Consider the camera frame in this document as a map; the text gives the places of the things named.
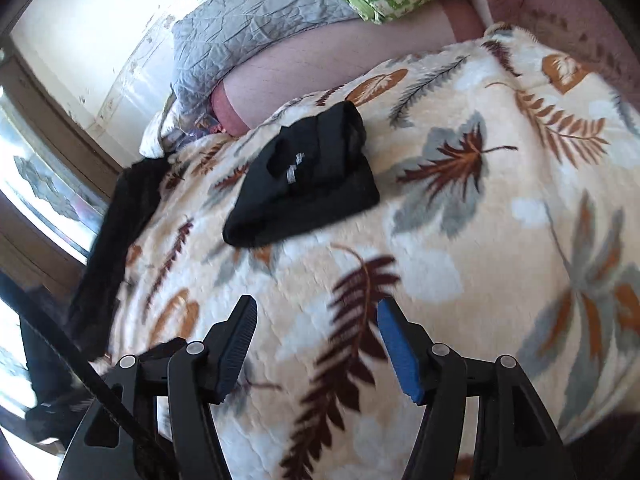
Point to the leaf print fleece blanket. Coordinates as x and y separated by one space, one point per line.
450 285

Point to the grey quilted bedspread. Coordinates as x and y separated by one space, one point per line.
235 30

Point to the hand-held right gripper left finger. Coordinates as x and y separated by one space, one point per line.
234 355

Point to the maroon and pink sofa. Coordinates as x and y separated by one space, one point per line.
300 60

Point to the dark cloth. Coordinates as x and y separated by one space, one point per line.
120 240

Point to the wooden window frame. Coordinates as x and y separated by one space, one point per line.
55 125

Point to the black pants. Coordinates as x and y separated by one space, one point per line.
325 195

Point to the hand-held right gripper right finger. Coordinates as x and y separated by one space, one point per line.
400 350

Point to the white cloth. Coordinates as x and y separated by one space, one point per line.
155 135

